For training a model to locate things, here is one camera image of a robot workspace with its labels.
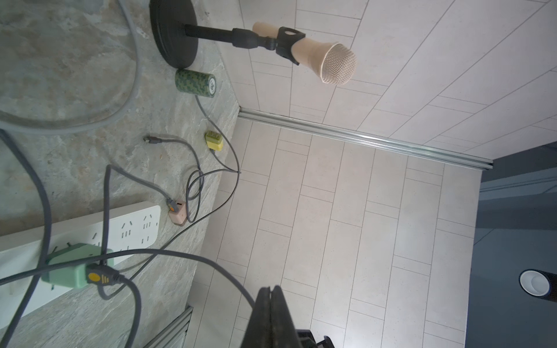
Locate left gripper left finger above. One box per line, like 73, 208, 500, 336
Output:
240, 287, 273, 348

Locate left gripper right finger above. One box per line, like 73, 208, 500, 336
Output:
271, 286, 303, 348

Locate dark grey charging cable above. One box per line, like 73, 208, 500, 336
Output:
0, 95, 258, 348

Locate green charger plug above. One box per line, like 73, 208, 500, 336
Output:
41, 243, 102, 289

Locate yellow charger plug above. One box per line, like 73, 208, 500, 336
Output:
205, 130, 224, 152

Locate pink charger plug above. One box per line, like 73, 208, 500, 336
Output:
168, 201, 187, 226

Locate white power strip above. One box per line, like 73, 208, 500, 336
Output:
1, 202, 161, 328

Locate black roll outside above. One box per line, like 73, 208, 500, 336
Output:
519, 269, 557, 302

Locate green camouflage tape roll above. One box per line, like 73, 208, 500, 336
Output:
175, 69, 217, 98

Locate beige microphone on stand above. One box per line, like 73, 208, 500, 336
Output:
149, 0, 357, 85

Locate light grey power cord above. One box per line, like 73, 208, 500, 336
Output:
0, 0, 144, 136

